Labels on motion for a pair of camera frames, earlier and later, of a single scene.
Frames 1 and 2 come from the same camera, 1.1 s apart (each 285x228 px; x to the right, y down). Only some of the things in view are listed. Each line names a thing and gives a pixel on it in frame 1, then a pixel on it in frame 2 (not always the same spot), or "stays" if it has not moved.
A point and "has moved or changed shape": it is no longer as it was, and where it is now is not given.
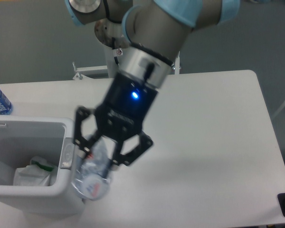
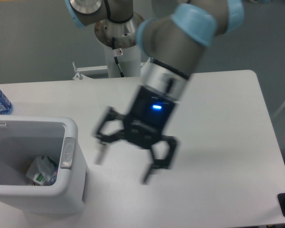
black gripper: x=120 y=115 -> x=144 y=124
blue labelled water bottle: x=0 y=103 stays
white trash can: x=14 y=141 stays
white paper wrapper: x=39 y=173 has moved or changed shape
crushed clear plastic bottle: x=91 y=180 -> x=52 y=176
